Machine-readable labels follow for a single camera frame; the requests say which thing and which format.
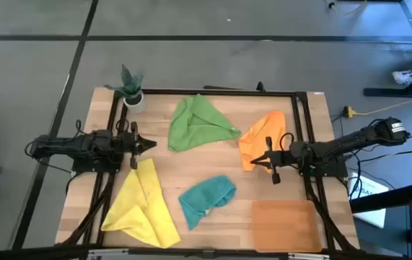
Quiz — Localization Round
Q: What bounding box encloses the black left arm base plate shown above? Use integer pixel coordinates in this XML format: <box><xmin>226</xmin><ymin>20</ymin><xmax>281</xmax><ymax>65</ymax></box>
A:
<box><xmin>71</xmin><ymin>158</ymin><xmax>123</xmax><ymax>173</ymax></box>

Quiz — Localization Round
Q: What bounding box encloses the black desk base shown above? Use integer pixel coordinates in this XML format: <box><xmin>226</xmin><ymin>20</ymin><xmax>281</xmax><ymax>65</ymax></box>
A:
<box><xmin>363</xmin><ymin>66</ymin><xmax>412</xmax><ymax>98</ymax></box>

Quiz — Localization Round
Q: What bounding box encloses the orange microfiber towel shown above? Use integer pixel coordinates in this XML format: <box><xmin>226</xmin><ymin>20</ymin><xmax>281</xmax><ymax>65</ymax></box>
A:
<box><xmin>237</xmin><ymin>110</ymin><xmax>287</xmax><ymax>173</ymax></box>

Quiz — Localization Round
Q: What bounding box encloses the green microfiber towel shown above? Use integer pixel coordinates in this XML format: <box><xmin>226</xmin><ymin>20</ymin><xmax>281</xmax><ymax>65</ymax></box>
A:
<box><xmin>167</xmin><ymin>93</ymin><xmax>242</xmax><ymax>152</ymax></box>

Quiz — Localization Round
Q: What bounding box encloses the potted plant in grey pot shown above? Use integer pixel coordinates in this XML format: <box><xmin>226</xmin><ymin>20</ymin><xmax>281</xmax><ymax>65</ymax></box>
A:
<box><xmin>103</xmin><ymin>64</ymin><xmax>147</xmax><ymax>114</ymax></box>

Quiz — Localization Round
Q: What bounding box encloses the yellow microfiber towel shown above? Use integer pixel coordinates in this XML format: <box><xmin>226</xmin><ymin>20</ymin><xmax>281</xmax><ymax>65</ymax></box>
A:
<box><xmin>100</xmin><ymin>157</ymin><xmax>182</xmax><ymax>249</ymax></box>

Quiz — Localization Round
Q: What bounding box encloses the silver aluminium bar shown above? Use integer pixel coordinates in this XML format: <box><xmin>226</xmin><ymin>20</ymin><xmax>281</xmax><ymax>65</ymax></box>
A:
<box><xmin>86</xmin><ymin>248</ymin><xmax>331</xmax><ymax>260</ymax></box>

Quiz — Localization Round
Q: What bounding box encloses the black beam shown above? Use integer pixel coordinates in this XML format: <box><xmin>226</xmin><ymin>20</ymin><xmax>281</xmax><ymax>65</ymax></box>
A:
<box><xmin>349</xmin><ymin>182</ymin><xmax>412</xmax><ymax>214</ymax></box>

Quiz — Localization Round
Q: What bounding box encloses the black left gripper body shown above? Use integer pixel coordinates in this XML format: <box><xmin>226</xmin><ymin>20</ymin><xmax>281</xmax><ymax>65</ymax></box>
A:
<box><xmin>120</xmin><ymin>121</ymin><xmax>142</xmax><ymax>170</ymax></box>

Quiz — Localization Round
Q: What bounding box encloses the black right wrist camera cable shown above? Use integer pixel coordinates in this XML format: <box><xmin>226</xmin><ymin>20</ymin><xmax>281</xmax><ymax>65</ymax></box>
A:
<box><xmin>279</xmin><ymin>132</ymin><xmax>296</xmax><ymax>152</ymax></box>

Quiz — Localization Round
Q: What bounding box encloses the yellow extension cable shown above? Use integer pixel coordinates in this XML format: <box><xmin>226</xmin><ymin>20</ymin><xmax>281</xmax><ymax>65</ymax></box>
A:
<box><xmin>342</xmin><ymin>88</ymin><xmax>412</xmax><ymax>118</ymax></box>

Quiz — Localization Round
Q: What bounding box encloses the black horizontal bar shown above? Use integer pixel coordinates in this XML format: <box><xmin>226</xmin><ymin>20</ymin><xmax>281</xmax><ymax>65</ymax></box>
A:
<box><xmin>0</xmin><ymin>245</ymin><xmax>412</xmax><ymax>260</ymax></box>

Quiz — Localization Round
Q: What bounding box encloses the white printed box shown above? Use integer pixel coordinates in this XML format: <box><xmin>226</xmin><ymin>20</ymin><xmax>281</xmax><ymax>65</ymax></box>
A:
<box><xmin>348</xmin><ymin>172</ymin><xmax>390</xmax><ymax>229</ymax></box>

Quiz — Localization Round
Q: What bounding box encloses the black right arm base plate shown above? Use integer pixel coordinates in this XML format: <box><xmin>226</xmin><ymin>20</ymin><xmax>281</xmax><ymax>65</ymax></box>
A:
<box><xmin>301</xmin><ymin>158</ymin><xmax>349</xmax><ymax>178</ymax></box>

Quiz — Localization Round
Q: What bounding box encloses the orange plastic basket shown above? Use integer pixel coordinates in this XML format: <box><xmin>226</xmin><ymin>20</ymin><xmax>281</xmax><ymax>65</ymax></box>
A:
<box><xmin>251</xmin><ymin>200</ymin><xmax>323</xmax><ymax>253</ymax></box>

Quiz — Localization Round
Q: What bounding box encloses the black metal table frame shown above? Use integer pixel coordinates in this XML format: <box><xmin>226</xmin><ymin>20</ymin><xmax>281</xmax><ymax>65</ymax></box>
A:
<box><xmin>59</xmin><ymin>88</ymin><xmax>360</xmax><ymax>254</ymax></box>

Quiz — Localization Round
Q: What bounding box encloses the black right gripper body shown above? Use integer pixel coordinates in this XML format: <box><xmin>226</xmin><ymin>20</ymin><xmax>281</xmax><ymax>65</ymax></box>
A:
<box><xmin>265</xmin><ymin>136</ymin><xmax>295</xmax><ymax>186</ymax></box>

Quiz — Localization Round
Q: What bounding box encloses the teal microfiber towel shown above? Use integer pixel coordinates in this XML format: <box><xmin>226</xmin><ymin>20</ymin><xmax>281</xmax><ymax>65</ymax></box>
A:
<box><xmin>178</xmin><ymin>175</ymin><xmax>237</xmax><ymax>231</ymax></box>

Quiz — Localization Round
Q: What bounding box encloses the person's white shoe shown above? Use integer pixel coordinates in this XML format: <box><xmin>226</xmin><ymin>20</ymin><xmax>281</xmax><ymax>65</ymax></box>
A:
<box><xmin>392</xmin><ymin>69</ymin><xmax>412</xmax><ymax>85</ymax></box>

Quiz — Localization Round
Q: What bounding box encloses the yellow cable with black plug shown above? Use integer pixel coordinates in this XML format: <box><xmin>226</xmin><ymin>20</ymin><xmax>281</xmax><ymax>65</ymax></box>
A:
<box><xmin>325</xmin><ymin>0</ymin><xmax>369</xmax><ymax>16</ymax></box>

